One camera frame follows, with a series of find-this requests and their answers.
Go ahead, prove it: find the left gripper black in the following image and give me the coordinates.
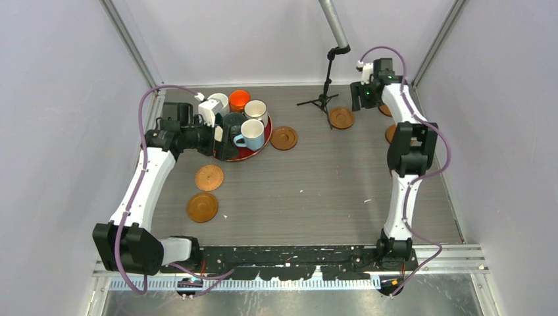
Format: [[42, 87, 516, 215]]
[[181, 115, 238, 161]]

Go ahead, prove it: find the wooden coaster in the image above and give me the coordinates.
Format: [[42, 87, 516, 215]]
[[186, 192, 219, 223], [329, 107, 355, 130], [378, 105, 392, 117], [385, 124, 397, 144], [270, 126, 299, 151]]

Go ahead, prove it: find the woven rattan coaster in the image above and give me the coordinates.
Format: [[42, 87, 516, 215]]
[[194, 165, 224, 192]]

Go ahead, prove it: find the microphone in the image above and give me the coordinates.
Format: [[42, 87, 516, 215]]
[[297, 0, 351, 130]]

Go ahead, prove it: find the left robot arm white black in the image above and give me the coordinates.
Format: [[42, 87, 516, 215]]
[[92, 102, 238, 276]]

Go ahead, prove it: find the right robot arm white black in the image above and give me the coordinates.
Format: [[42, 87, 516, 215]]
[[350, 58, 437, 271]]

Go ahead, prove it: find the dark green cup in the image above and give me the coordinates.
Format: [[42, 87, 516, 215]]
[[225, 112, 247, 140]]

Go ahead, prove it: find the white cup back left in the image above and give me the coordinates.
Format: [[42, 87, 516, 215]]
[[208, 93, 230, 117]]

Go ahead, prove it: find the orange cup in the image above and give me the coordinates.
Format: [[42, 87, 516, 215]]
[[228, 90, 251, 113]]

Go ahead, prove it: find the white cup brown rim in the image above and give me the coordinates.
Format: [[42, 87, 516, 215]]
[[243, 99, 268, 128]]

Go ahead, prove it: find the light blue mug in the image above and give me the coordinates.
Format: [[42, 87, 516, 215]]
[[232, 119, 265, 151]]

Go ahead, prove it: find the red round tray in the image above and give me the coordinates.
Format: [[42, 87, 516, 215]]
[[227, 116, 273, 162]]

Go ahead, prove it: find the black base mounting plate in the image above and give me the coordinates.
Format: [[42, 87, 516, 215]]
[[177, 245, 418, 281]]

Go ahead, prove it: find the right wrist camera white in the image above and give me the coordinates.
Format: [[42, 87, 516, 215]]
[[356, 61, 374, 85]]

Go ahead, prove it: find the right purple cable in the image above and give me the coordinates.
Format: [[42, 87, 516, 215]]
[[359, 45, 453, 300]]

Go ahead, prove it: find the purple cable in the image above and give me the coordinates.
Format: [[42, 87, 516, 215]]
[[359, 45, 453, 300], [114, 85, 234, 298]]

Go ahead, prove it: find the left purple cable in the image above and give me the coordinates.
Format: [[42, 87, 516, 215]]
[[114, 85, 234, 298]]

